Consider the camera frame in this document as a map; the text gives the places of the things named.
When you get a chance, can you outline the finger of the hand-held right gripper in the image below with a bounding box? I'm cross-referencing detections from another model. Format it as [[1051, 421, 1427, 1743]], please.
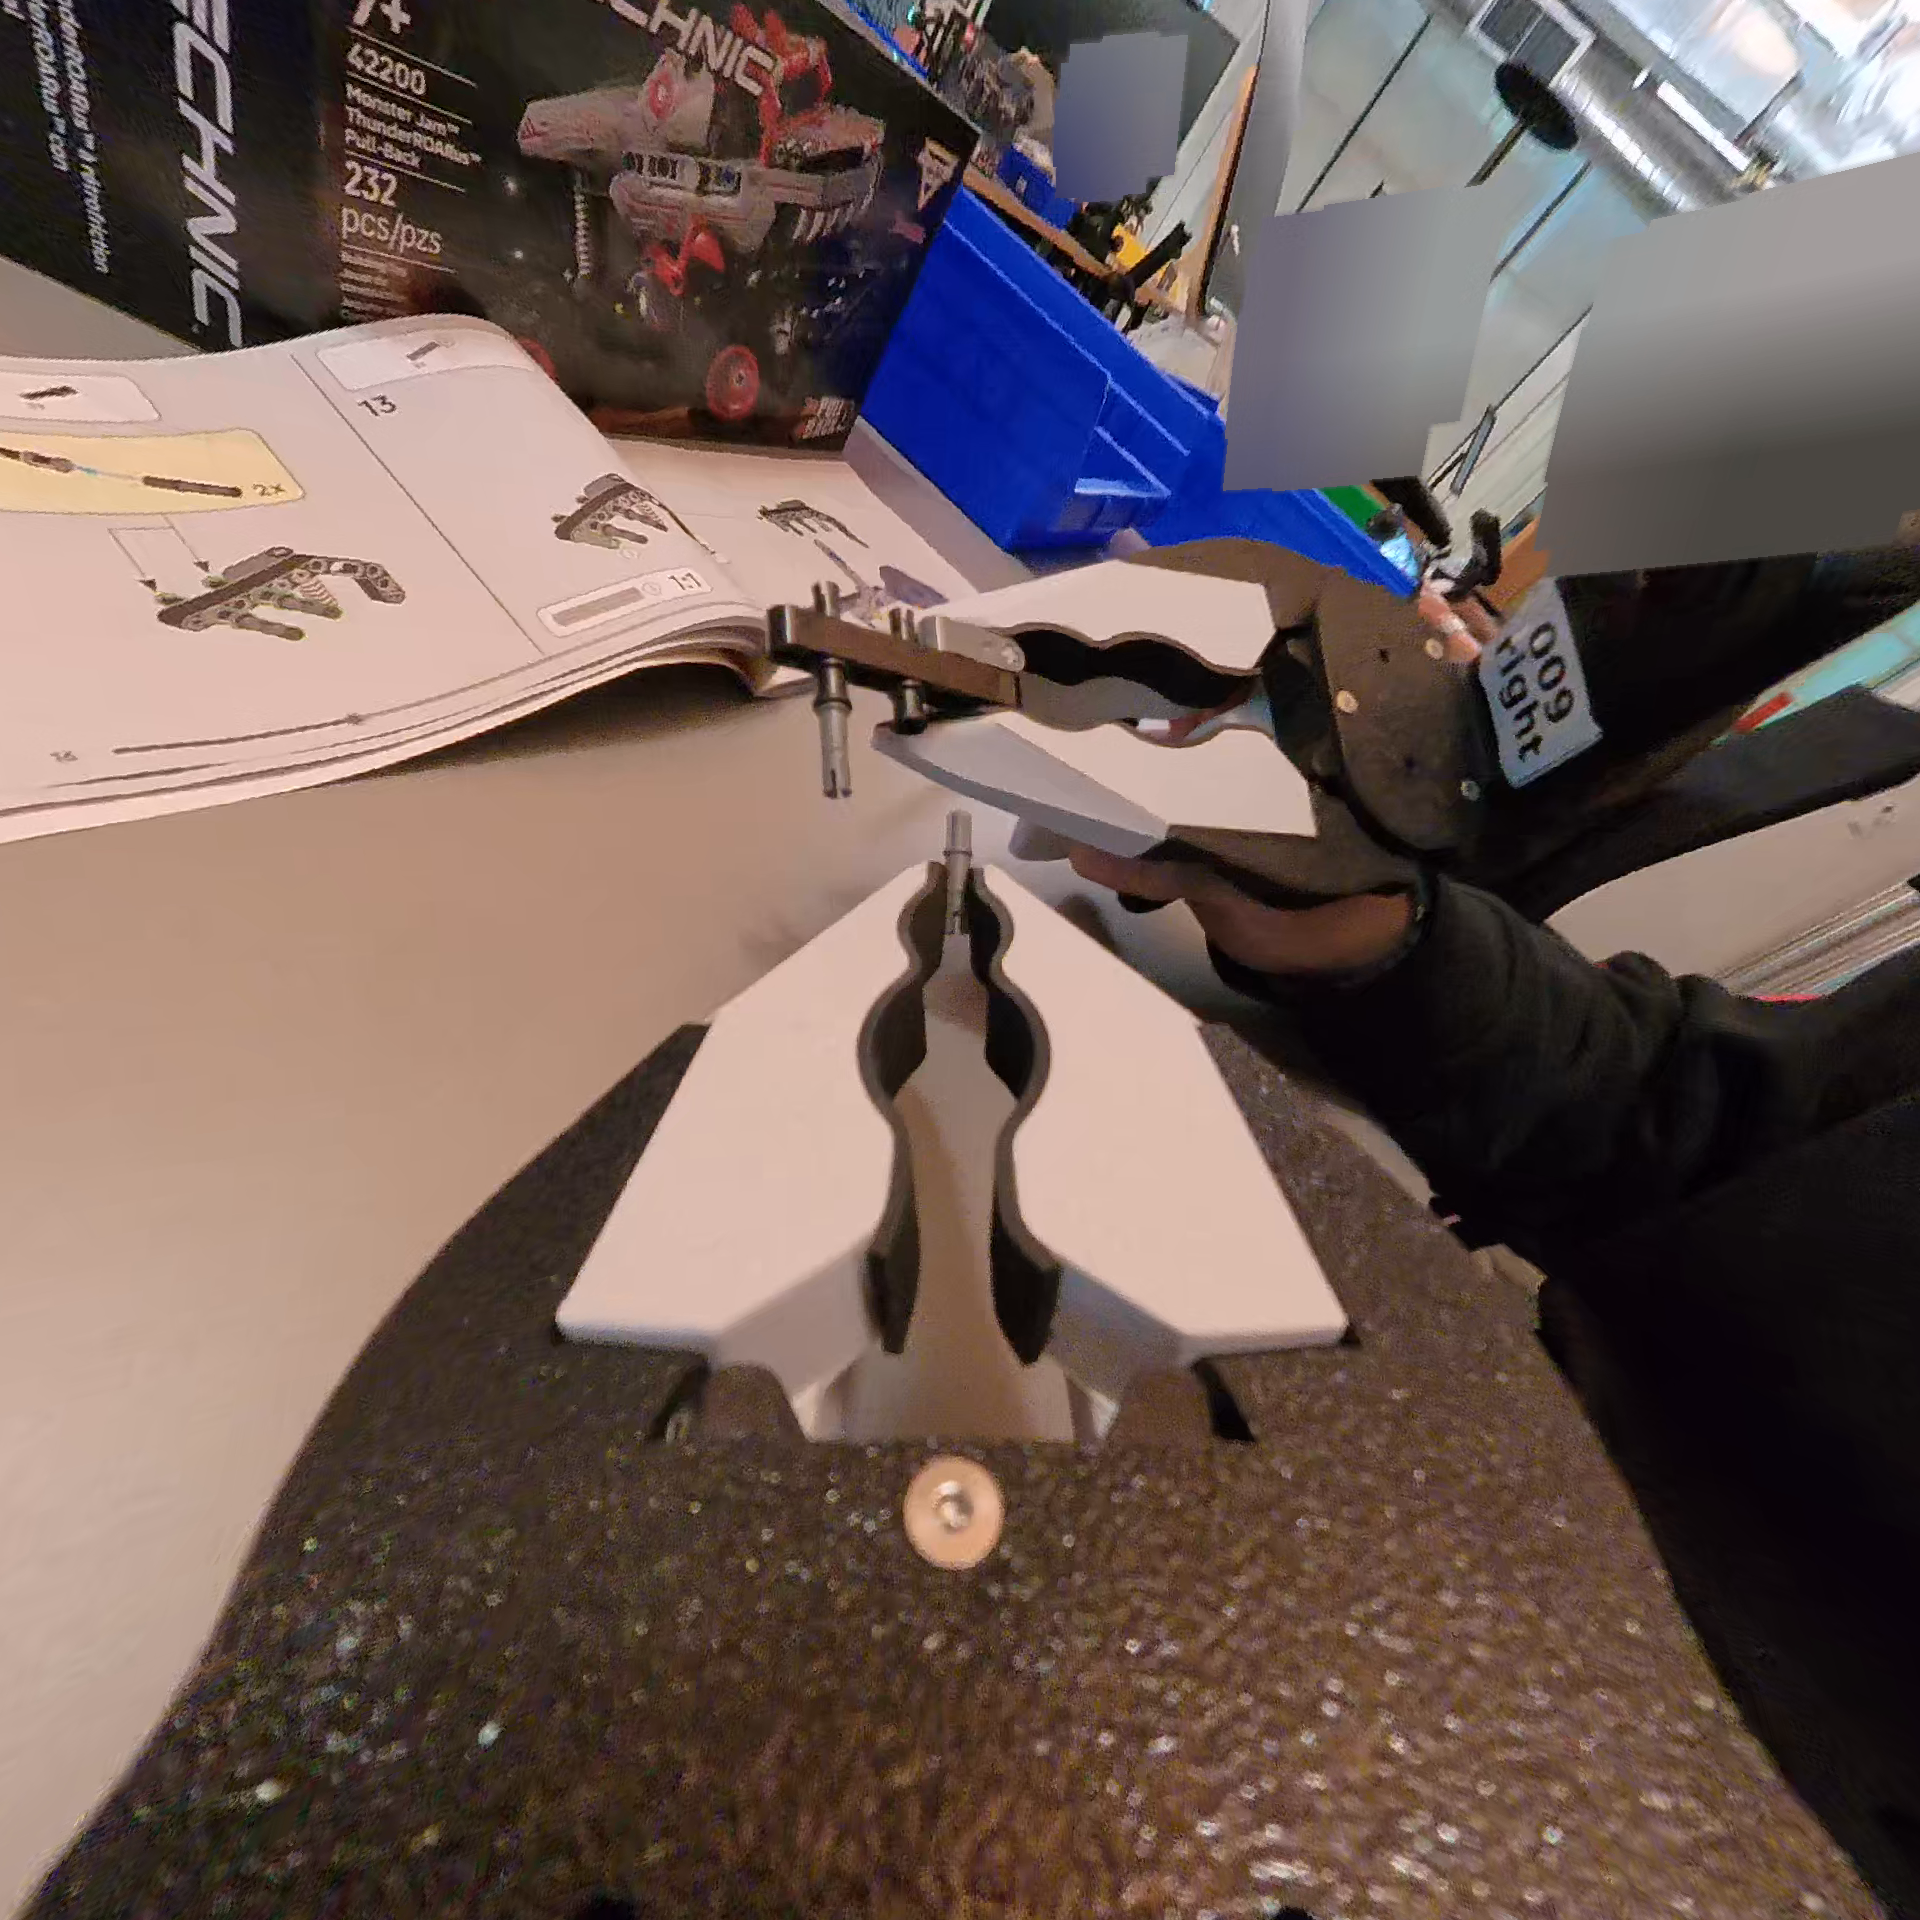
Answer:
[[916, 556, 1319, 711], [875, 681, 1323, 864]]

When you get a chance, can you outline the open instruction booklet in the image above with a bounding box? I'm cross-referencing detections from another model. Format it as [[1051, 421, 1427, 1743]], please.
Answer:
[[0, 316, 964, 846]]

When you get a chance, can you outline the person's black clothing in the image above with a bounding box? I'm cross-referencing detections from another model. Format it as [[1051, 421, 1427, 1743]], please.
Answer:
[[1440, 540, 1920, 1914]]

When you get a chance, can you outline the printed sheet on board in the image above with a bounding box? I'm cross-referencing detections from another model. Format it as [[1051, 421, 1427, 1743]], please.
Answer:
[[1186, 59, 1266, 323]]

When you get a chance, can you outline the black round ceiling fixture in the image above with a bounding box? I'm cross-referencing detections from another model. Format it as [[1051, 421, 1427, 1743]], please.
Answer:
[[1496, 59, 1595, 153]]

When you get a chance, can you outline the wooden table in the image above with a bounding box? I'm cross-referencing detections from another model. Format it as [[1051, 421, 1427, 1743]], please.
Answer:
[[960, 157, 1194, 318]]

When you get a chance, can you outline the person's right hand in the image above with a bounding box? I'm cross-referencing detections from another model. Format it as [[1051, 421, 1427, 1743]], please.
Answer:
[[1073, 840, 1434, 985]]

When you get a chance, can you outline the grey desk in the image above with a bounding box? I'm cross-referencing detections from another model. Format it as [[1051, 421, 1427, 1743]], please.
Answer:
[[0, 254, 1548, 1876]]

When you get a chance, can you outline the black toy set box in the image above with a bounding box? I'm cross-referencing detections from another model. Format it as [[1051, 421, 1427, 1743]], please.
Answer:
[[0, 0, 986, 453]]

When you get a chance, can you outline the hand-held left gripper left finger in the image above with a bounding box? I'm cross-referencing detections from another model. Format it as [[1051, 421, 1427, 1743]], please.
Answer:
[[557, 862, 924, 1441]]

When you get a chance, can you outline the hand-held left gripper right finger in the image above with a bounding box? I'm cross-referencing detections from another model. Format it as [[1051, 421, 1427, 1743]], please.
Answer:
[[968, 862, 1353, 1439]]

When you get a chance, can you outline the silver ceiling duct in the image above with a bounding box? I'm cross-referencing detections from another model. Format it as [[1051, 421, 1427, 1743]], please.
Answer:
[[1427, 0, 1920, 212]]

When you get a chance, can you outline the black toy beam assembly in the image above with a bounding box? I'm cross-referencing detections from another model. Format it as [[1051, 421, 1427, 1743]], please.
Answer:
[[769, 582, 1029, 800]]

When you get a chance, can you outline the blue plastic bin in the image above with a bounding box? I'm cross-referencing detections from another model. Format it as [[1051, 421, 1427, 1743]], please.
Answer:
[[1141, 482, 1421, 590], [863, 186, 1224, 554]]

